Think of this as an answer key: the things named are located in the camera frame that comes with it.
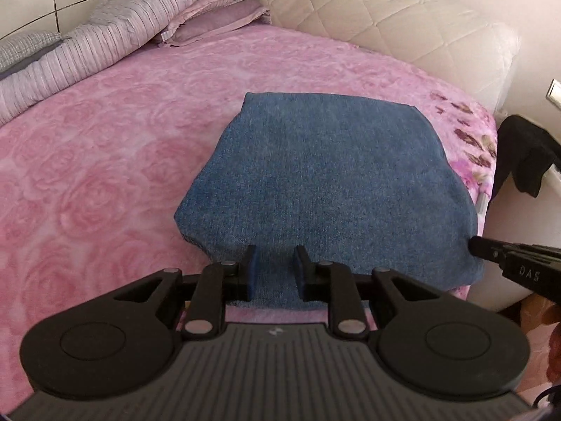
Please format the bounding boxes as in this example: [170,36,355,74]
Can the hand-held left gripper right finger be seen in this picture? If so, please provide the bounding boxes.
[293,245,439,340]

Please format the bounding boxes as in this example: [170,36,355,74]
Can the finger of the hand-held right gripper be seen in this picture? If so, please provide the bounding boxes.
[468,236,561,267]

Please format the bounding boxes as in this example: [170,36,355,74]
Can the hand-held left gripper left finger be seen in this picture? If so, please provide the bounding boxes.
[114,245,257,340]

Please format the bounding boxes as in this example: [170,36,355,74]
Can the blue denim jeans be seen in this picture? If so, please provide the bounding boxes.
[174,92,485,312]

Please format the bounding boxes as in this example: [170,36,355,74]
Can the black cloth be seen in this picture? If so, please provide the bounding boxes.
[493,115,561,198]

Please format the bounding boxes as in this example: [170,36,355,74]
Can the pink rose-patterned blanket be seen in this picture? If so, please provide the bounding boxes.
[0,24,500,413]

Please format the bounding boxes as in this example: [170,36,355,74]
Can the pink pillow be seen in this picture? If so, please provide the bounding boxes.
[151,0,272,49]

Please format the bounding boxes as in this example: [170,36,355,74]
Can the pale pink striped quilt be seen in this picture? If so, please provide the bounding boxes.
[0,0,277,126]

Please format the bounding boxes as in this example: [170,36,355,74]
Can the grey pillow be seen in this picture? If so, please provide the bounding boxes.
[0,31,73,82]

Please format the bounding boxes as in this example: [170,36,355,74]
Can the cream padded bed frame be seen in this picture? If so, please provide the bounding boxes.
[263,0,544,314]

